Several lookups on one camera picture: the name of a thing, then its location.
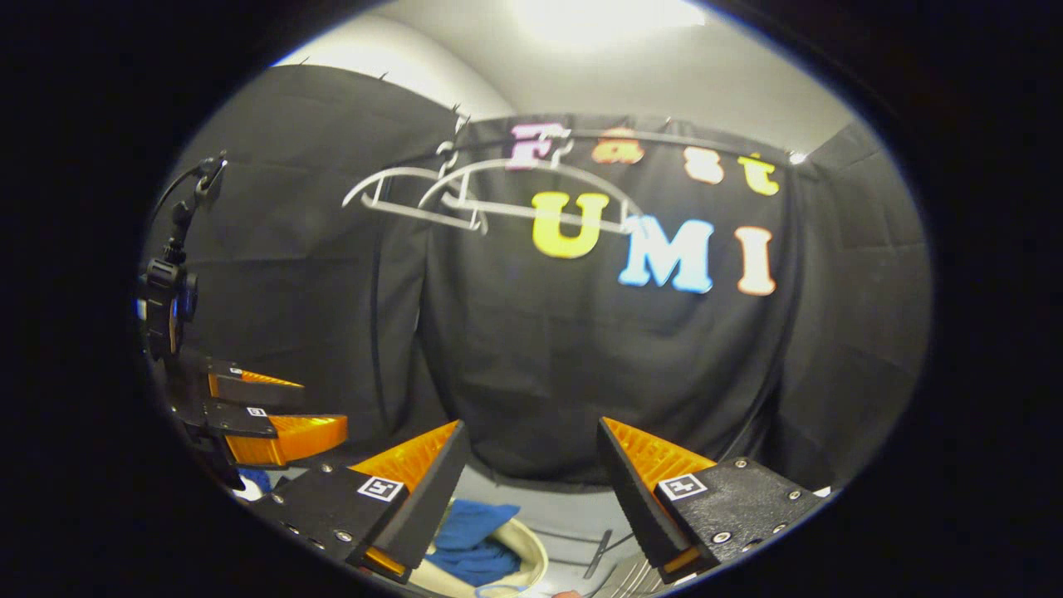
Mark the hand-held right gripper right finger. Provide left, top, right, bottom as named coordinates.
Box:
left=596, top=419, right=831, bottom=586

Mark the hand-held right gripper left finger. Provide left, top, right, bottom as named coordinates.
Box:
left=247, top=422, right=471, bottom=586

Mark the blue corduroy jacket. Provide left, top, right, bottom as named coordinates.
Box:
left=239, top=468, right=522, bottom=588

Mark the cream laundry hamper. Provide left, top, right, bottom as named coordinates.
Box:
left=233, top=473, right=549, bottom=598

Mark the black metal clothes rack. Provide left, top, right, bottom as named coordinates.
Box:
left=370, top=125, right=819, bottom=580

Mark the white plastic hanger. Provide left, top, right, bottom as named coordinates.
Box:
left=418, top=158, right=644, bottom=236
left=342, top=143, right=489, bottom=235

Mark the white ribbed panel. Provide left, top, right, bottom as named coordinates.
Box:
left=594, top=556, right=665, bottom=598

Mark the large ceiling light panel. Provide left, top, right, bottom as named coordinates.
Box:
left=515, top=0, right=707, bottom=42

